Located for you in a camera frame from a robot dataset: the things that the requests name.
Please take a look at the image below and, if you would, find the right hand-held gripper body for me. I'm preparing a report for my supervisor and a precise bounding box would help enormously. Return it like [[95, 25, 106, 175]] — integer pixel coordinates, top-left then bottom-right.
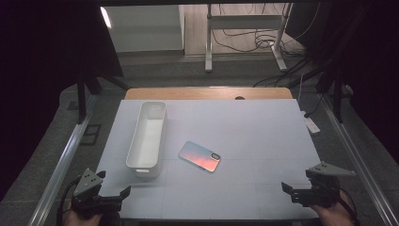
[[290, 160, 357, 209]]

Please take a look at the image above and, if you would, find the white power strip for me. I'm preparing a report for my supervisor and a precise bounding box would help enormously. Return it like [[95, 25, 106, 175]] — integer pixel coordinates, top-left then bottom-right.
[[300, 109, 322, 136]]

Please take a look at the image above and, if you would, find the white table cover board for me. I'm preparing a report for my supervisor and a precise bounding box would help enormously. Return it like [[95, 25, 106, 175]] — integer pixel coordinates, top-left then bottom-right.
[[93, 99, 323, 220]]

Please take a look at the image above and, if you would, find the white metal desk frame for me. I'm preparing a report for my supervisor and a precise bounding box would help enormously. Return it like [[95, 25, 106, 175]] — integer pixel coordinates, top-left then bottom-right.
[[204, 3, 295, 73]]

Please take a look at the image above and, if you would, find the black metal stand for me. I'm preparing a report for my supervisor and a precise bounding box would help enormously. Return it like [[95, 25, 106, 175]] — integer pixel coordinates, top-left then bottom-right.
[[314, 69, 354, 124], [76, 73, 130, 125]]

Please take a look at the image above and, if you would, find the left hand-held gripper cable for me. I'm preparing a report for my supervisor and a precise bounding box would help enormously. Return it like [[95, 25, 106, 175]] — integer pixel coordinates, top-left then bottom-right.
[[56, 175, 83, 226]]

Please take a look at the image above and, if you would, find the aluminium rail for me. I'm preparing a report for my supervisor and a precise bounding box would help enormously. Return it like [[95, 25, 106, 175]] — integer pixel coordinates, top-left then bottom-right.
[[27, 93, 102, 226], [319, 93, 399, 226]]

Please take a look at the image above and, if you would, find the hand-held gripper cable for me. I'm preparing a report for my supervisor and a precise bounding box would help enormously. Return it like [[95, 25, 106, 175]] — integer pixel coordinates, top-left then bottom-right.
[[56, 175, 83, 226], [337, 185, 361, 226]]

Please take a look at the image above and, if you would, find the person's left hand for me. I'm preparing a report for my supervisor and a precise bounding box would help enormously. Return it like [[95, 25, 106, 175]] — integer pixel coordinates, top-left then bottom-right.
[[64, 202, 104, 226]]

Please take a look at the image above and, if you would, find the black floor cable bundle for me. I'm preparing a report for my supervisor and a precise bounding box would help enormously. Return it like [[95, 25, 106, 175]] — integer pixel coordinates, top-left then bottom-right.
[[211, 3, 321, 89]]

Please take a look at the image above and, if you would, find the black power strip cable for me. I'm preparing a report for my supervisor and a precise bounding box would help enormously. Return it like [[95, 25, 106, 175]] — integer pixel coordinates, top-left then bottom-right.
[[303, 93, 326, 119]]

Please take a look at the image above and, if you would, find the pink gradient smartphone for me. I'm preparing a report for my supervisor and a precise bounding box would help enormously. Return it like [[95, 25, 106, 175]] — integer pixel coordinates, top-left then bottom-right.
[[178, 140, 222, 173]]

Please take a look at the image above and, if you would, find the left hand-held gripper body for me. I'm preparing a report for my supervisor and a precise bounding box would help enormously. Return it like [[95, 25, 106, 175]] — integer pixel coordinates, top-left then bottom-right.
[[71, 168, 123, 219]]

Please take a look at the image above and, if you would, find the white plastic storage bin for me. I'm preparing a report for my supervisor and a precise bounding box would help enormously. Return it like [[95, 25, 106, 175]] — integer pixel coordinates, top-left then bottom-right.
[[125, 101, 168, 179]]

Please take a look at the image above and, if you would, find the black floor outlet cover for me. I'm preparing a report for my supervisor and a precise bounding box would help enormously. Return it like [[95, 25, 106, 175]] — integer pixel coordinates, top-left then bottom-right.
[[79, 123, 103, 147]]

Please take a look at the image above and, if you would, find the black curtain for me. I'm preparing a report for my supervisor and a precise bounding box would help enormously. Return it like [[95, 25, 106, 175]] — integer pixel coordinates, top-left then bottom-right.
[[0, 0, 125, 202], [283, 0, 399, 164]]

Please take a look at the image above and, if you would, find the wooden table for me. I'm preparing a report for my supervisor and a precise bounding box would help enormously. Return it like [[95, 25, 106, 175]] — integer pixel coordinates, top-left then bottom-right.
[[124, 87, 294, 101]]

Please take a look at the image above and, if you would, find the right hand-held gripper cable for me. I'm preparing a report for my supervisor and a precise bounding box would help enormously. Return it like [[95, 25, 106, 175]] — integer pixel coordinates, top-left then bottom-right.
[[337, 185, 361, 226]]

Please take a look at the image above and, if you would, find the person's right hand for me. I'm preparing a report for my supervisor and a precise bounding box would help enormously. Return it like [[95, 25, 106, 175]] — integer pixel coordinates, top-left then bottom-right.
[[310, 191, 357, 226]]

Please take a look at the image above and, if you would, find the white cabinet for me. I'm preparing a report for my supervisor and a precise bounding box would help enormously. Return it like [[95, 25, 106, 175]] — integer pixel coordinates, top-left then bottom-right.
[[100, 4, 186, 54]]

